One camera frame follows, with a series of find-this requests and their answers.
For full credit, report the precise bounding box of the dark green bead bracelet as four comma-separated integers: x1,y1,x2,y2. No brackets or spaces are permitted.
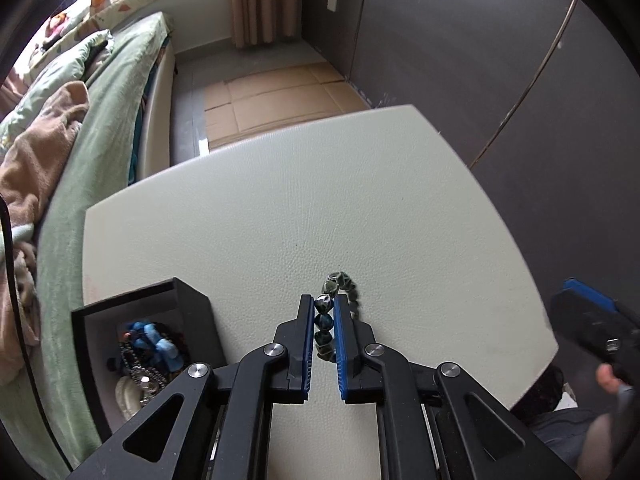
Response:
312,271,362,361

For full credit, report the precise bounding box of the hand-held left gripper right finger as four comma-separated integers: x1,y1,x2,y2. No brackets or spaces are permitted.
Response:
333,294,579,480

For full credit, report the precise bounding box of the person's leg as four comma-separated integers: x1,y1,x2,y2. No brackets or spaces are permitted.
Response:
530,407,631,480

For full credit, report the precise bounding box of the blue braided bracelet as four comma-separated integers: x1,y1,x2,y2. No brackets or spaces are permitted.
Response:
120,321,183,373

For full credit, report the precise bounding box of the person's right hand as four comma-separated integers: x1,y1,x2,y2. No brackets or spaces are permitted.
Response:
596,364,623,394

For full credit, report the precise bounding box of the green floral quilt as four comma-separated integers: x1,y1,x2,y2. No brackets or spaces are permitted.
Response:
0,29,115,146

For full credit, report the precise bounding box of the brown curtain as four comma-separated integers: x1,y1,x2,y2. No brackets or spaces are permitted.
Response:
229,0,303,50

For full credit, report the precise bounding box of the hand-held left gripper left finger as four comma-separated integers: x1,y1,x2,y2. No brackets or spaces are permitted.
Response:
65,294,317,480

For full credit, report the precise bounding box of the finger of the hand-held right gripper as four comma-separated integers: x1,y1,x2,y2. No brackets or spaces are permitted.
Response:
550,277,640,386

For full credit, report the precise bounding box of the white cloth pouch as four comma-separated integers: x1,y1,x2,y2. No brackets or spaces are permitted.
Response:
115,376,151,418

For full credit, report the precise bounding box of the pink fleece blanket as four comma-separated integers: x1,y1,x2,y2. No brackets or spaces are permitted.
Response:
0,81,91,386

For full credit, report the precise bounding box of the bed with green sheet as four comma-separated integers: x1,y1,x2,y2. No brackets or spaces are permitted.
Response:
0,10,176,476

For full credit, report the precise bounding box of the flattened cardboard sheet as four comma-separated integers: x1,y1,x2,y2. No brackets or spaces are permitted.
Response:
202,61,371,152

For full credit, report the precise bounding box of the silver chain bracelet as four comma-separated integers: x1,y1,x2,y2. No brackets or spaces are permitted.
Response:
117,340,171,406

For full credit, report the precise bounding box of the black jewelry box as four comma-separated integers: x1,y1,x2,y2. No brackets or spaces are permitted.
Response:
71,277,228,443

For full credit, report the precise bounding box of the black cable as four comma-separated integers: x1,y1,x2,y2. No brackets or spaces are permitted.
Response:
0,195,66,466

